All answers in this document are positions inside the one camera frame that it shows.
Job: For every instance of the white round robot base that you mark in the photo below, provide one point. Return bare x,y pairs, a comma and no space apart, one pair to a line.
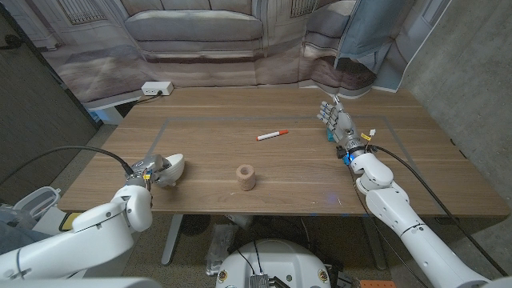
276,264

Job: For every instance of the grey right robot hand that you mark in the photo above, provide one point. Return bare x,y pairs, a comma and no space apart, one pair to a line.
344,124

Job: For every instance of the white table leg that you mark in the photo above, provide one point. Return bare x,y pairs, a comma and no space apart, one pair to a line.
171,240

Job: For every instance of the dark table leg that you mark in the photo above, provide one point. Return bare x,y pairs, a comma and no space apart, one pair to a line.
376,248

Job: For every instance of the white plastic bin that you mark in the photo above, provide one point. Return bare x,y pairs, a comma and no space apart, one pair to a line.
38,200

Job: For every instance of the yellow black tool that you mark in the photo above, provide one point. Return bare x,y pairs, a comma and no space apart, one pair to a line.
70,220

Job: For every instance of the dark partition panel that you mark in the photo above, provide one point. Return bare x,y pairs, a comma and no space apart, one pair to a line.
32,120

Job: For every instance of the clear plastic bag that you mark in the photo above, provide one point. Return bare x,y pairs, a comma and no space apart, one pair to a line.
220,244

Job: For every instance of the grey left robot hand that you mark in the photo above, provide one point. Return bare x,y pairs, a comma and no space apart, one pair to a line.
146,168

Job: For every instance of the printed living room backdrop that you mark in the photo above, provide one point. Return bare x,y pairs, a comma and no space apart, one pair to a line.
200,40

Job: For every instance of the white power strip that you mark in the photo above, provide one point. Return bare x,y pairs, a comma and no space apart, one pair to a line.
156,88

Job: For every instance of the white marker with orange cap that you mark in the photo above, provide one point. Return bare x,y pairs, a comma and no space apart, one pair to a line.
270,135

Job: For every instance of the teal plastic toy case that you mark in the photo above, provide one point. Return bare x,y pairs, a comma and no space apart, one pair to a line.
330,137

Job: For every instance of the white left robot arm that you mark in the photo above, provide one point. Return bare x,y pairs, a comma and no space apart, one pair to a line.
100,236

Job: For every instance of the black round object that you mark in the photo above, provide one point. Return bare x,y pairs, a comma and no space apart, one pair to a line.
195,224

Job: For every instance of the white bowl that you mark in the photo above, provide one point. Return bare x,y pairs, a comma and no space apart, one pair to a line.
176,166

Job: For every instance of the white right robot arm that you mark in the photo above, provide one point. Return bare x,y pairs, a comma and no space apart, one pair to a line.
400,208

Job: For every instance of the orange block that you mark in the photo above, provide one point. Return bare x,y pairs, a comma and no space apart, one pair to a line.
376,284

